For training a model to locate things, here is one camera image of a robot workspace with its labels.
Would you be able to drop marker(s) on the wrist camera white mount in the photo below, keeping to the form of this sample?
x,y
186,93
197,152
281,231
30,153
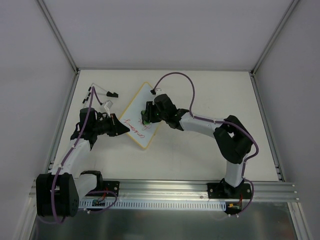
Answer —
x,y
156,91
106,106

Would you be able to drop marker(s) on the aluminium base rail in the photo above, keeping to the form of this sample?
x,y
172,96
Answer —
x,y
196,190

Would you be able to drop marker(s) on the wire whiteboard stand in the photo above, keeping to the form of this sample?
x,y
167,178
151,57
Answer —
x,y
98,91

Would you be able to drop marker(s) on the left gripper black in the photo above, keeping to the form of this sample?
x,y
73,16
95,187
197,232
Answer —
x,y
111,125

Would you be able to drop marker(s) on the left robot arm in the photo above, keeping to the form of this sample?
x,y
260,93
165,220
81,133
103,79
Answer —
x,y
59,191

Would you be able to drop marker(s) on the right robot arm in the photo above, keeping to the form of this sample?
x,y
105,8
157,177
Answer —
x,y
235,143

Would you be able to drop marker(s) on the left aluminium frame post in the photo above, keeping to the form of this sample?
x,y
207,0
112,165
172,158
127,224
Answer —
x,y
57,34

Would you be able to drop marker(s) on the aluminium frame post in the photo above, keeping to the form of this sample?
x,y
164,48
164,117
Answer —
x,y
275,34
57,34

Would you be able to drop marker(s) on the white slotted cable duct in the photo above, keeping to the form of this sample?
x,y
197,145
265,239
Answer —
x,y
128,204

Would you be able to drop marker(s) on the green whiteboard eraser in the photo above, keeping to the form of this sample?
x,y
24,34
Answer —
x,y
145,117

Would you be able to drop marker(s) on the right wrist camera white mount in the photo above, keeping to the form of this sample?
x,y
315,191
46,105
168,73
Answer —
x,y
156,91

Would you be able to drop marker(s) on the right aluminium frame post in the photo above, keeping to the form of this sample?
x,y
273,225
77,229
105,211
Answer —
x,y
275,34

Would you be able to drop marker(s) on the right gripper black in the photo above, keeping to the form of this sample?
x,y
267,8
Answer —
x,y
149,114

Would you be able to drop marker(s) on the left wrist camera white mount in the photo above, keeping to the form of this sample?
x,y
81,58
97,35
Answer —
x,y
106,106

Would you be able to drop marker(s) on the yellow-framed small whiteboard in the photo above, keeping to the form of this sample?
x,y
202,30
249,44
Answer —
x,y
131,117

